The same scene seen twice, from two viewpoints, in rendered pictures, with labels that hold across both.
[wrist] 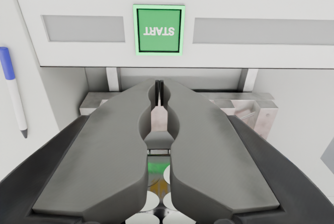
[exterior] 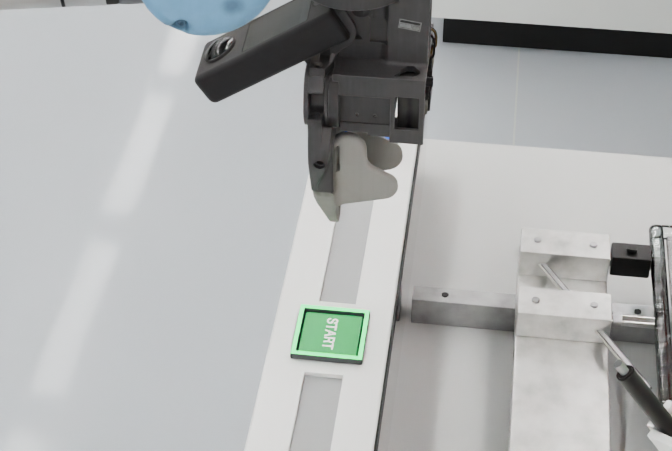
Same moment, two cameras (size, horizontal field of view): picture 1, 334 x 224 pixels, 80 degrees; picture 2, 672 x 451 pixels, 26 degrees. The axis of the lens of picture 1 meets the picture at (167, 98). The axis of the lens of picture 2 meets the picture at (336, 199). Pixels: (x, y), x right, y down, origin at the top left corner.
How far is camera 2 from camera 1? 1.01 m
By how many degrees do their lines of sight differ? 60
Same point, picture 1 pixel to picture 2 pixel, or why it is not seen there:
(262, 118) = (546, 246)
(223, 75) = (486, 356)
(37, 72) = not seen: outside the picture
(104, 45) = (344, 400)
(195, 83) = (504, 405)
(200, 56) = (376, 296)
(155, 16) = (309, 334)
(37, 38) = not seen: outside the picture
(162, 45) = (352, 331)
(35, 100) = not seen: outside the picture
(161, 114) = (555, 424)
